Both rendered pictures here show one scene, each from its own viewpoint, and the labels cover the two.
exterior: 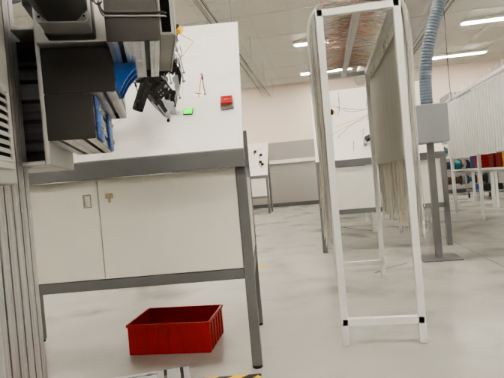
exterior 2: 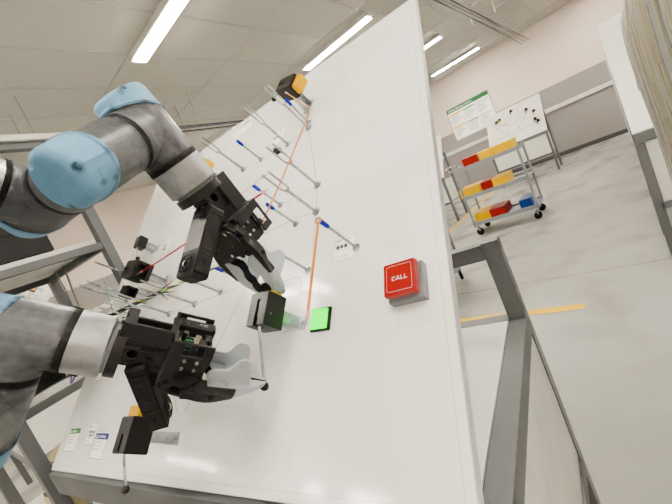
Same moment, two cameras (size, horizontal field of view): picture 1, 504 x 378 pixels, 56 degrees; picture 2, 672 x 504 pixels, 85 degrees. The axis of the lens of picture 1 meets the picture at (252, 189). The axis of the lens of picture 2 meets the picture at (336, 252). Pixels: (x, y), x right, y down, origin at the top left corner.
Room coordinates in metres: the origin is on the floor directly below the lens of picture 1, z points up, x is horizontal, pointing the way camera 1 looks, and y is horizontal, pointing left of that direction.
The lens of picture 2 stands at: (1.54, -0.13, 1.22)
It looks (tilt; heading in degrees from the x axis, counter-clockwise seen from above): 7 degrees down; 32
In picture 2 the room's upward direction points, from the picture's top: 24 degrees counter-clockwise
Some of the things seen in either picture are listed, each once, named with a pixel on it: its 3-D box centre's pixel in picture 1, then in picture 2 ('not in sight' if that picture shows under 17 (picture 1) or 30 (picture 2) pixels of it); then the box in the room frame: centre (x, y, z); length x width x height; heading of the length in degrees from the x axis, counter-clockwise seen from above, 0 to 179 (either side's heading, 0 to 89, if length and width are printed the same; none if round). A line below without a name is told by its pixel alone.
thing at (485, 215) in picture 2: not in sight; (493, 188); (7.07, 0.53, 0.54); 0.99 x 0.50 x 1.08; 83
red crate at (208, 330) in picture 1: (178, 328); not in sight; (2.25, 0.41, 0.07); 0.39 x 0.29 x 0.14; 82
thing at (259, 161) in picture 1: (244, 178); (520, 141); (11.06, 0.16, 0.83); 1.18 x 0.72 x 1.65; 81
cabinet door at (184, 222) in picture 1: (169, 223); not in sight; (1.87, 0.33, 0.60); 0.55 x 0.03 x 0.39; 88
